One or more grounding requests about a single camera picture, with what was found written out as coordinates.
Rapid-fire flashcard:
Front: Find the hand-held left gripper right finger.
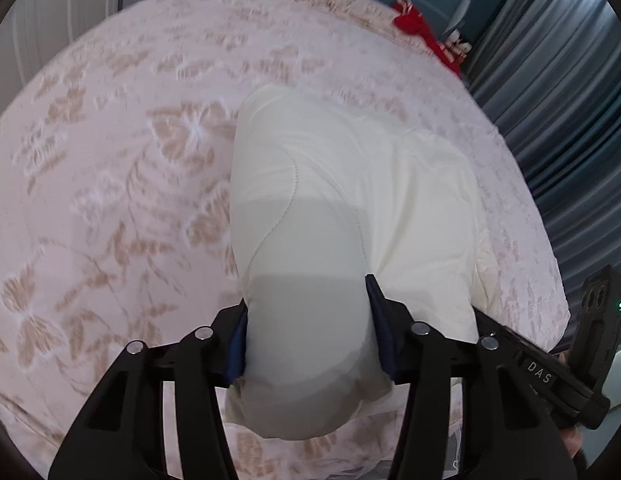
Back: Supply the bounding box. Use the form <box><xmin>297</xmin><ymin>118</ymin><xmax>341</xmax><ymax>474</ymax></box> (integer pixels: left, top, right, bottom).
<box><xmin>365</xmin><ymin>274</ymin><xmax>576</xmax><ymax>480</ymax></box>

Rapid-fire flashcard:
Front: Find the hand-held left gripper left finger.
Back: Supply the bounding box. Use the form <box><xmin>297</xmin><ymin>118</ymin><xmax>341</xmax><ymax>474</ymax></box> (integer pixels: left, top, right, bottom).
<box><xmin>48</xmin><ymin>305</ymin><xmax>248</xmax><ymax>480</ymax></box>

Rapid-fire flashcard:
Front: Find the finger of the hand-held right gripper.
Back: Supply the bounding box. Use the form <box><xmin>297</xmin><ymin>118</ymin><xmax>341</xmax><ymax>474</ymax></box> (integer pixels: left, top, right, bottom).
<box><xmin>471</xmin><ymin>306</ymin><xmax>516</xmax><ymax>348</ymax></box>

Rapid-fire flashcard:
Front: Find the cream quilted garment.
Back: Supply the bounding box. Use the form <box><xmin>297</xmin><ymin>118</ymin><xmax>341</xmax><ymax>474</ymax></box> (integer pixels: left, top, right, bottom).
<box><xmin>224</xmin><ymin>85</ymin><xmax>501</xmax><ymax>441</ymax></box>

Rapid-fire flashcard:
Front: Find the person's right hand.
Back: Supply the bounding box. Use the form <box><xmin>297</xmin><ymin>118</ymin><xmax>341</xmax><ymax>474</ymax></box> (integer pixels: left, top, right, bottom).
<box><xmin>558</xmin><ymin>425</ymin><xmax>587</xmax><ymax>462</ymax></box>

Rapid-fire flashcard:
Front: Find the pink floral bedspread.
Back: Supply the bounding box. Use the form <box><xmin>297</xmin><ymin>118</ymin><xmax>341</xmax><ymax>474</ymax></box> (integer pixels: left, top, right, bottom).
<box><xmin>0</xmin><ymin>0</ymin><xmax>571</xmax><ymax>480</ymax></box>

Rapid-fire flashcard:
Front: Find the grey-blue curtain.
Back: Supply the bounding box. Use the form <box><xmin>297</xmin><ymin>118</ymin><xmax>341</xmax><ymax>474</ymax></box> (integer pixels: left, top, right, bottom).
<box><xmin>463</xmin><ymin>0</ymin><xmax>621</xmax><ymax>306</ymax></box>

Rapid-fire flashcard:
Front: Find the red cloth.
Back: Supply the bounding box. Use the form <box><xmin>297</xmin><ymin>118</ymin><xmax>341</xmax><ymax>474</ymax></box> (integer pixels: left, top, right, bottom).
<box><xmin>393</xmin><ymin>0</ymin><xmax>466</xmax><ymax>78</ymax></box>

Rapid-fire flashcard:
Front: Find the white wardrobe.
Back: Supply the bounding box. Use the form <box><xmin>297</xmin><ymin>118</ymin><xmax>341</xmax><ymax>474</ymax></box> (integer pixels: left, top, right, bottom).
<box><xmin>10</xmin><ymin>0</ymin><xmax>126</xmax><ymax>61</ymax></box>

